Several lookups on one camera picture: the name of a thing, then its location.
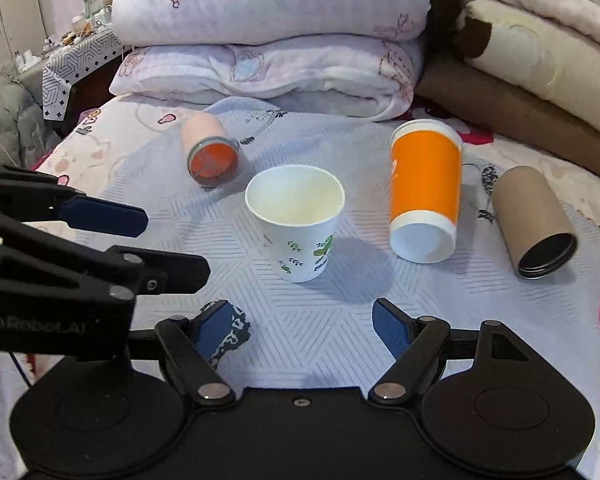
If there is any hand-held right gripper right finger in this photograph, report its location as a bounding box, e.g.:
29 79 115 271
369 298 533 405

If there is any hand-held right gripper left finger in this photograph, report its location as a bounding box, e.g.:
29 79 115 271
130 299 237 407

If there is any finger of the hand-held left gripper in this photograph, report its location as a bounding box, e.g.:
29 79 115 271
0 210 212 312
0 159 149 239

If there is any pink cup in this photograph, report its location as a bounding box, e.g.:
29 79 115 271
181 112 242 189

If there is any white leaf print paper cup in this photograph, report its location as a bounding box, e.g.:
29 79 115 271
244 164 345 284

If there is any orange paper cup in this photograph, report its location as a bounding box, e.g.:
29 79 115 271
389 119 464 265

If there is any brown cardboard cup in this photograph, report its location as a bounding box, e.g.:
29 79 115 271
491 166 579 281

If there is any grey blue patterned mat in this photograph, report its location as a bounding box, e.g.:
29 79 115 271
74 96 600 392

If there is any grey puffy jacket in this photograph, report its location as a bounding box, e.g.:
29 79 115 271
0 62 62 167

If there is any side table with patterned cloth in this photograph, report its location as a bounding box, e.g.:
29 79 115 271
41 26 132 122

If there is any white pink printed quilt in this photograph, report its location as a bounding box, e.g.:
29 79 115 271
108 37 427 123
111 0 434 47

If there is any pink floral bedsheet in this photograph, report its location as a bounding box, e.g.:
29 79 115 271
0 91 600 480

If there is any cream blanket with brown patch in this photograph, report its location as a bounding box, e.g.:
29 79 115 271
454 0 600 113

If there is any black cable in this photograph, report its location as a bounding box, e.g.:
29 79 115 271
7 351 37 392

